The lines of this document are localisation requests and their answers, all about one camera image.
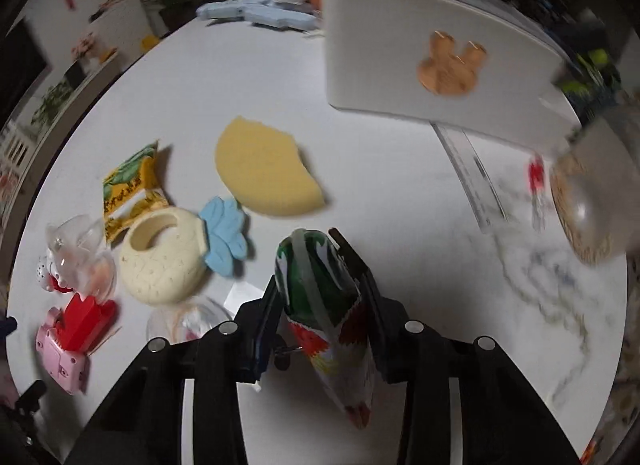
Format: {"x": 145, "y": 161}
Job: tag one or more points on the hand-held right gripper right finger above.
{"x": 367, "y": 305}

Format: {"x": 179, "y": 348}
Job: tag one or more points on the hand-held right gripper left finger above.
{"x": 265, "y": 345}

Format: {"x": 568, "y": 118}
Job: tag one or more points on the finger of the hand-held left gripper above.
{"x": 31, "y": 397}
{"x": 7, "y": 329}

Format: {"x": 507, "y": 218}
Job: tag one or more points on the pink toy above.
{"x": 62, "y": 360}

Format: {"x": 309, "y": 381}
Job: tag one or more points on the green red snack wrapper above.
{"x": 310, "y": 295}

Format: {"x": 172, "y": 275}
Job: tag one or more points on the white spotted toy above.
{"x": 49, "y": 275}

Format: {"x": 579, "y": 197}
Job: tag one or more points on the red plastic toy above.
{"x": 85, "y": 322}

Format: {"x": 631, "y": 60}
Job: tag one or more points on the large clear capsule with toy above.
{"x": 180, "y": 320}

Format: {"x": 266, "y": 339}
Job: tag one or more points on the small clear capsule ball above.
{"x": 97, "y": 277}
{"x": 70, "y": 240}

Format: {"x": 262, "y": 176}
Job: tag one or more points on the light blue flower piece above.
{"x": 225, "y": 240}

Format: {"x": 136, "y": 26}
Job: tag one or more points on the cream round holder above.
{"x": 165, "y": 270}

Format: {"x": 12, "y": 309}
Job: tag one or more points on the yellow sponge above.
{"x": 265, "y": 165}

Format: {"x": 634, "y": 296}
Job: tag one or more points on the green yellow snack packet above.
{"x": 125, "y": 180}

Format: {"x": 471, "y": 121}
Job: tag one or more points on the white box with rabbit sticker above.
{"x": 380, "y": 60}

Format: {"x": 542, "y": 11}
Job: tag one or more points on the clear ruler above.
{"x": 470, "y": 180}

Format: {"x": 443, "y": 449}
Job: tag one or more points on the small red pen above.
{"x": 537, "y": 180}

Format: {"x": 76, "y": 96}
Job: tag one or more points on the green trailing plant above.
{"x": 52, "y": 102}

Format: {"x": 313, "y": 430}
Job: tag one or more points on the clear glass jar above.
{"x": 592, "y": 195}

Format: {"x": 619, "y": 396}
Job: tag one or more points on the black television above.
{"x": 20, "y": 65}

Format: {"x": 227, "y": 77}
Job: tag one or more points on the floral sofa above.
{"x": 627, "y": 395}

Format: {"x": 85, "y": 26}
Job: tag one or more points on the pink flowers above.
{"x": 92, "y": 47}

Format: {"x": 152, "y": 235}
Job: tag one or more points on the light blue toy gun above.
{"x": 260, "y": 12}

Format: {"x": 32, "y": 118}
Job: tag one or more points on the green black bag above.
{"x": 592, "y": 77}

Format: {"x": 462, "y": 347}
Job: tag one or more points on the white cabinet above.
{"x": 122, "y": 25}

